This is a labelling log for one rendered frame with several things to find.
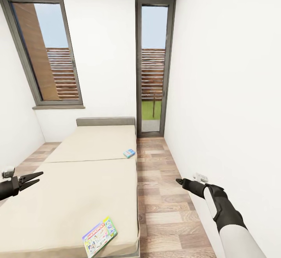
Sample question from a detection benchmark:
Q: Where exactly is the board game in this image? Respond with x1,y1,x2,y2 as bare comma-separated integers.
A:
123,149,135,158
82,216,117,258

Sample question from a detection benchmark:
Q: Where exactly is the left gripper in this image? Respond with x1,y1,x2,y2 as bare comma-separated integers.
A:
0,171,44,201

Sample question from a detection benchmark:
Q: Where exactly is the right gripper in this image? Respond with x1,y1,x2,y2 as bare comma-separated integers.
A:
176,178,202,196

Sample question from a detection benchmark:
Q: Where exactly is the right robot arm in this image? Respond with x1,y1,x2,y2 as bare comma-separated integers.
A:
176,172,267,258

